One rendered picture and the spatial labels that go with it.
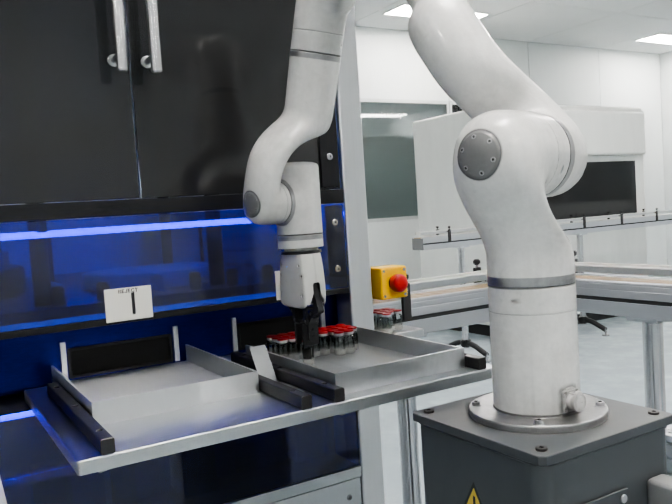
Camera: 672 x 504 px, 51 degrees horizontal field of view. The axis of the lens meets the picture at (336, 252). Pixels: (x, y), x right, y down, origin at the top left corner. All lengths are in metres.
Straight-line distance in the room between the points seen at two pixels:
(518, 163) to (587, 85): 8.54
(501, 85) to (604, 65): 8.69
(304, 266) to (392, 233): 6.00
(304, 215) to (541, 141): 0.49
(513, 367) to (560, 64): 8.22
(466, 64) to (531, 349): 0.40
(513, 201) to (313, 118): 0.45
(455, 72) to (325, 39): 0.29
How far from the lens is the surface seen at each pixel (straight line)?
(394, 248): 7.27
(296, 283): 1.28
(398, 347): 1.40
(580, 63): 9.40
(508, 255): 0.98
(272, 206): 1.22
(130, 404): 1.11
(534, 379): 1.00
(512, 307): 0.99
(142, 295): 1.36
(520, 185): 0.92
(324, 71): 1.25
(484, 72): 1.05
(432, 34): 1.07
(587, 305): 2.06
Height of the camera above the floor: 1.17
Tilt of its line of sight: 3 degrees down
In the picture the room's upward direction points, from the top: 4 degrees counter-clockwise
